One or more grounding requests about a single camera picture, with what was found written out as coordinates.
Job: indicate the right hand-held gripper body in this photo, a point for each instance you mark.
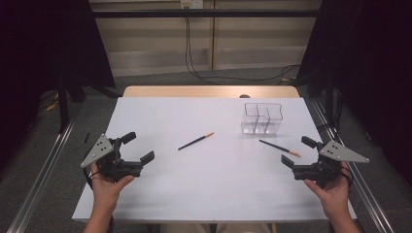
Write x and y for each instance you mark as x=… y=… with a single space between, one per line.
x=324 y=168

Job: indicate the black pencil with orange end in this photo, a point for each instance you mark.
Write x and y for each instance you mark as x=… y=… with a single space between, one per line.
x=278 y=147
x=194 y=141

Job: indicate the clear plastic organizer box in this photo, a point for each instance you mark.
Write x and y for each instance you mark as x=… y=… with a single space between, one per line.
x=249 y=127

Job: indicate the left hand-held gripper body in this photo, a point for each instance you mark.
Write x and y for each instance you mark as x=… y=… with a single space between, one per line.
x=110 y=161

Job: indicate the black horizontal frame bar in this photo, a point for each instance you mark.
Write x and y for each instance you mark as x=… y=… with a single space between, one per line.
x=194 y=13

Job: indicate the yellow floor tape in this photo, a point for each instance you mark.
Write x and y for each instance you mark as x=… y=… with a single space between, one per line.
x=51 y=106

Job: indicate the black curtain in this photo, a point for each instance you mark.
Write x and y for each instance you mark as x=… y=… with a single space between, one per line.
x=372 y=64
x=39 y=48

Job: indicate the black stand post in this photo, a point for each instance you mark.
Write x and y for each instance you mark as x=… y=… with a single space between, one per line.
x=329 y=97
x=63 y=106

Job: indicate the white wall outlet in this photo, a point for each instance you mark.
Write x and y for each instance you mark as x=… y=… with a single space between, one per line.
x=191 y=3

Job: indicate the person's right hand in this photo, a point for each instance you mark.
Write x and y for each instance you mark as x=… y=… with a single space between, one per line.
x=335 y=194

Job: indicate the metal floor rail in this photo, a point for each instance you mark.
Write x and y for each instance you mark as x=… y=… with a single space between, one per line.
x=42 y=174
x=362 y=187

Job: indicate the person's left hand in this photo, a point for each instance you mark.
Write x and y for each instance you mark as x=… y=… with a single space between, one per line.
x=105 y=191

